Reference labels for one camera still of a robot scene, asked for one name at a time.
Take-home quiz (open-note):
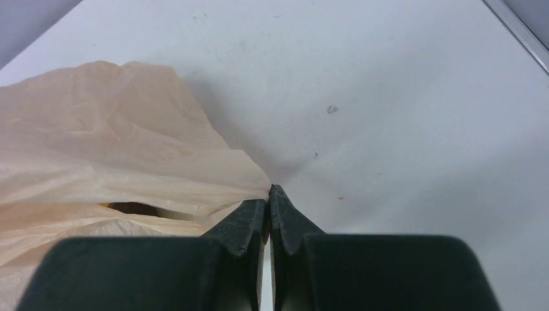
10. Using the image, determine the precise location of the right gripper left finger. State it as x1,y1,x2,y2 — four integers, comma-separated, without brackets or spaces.
17,200,267,310

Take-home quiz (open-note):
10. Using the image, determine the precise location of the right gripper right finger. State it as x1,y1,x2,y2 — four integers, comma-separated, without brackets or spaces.
269,185,500,310

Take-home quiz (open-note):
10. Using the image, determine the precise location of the beige plastic bag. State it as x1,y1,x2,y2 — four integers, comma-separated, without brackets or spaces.
1,61,271,310

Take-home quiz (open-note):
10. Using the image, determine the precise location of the aluminium rail frame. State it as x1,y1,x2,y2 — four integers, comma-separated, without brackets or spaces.
484,0,548,71

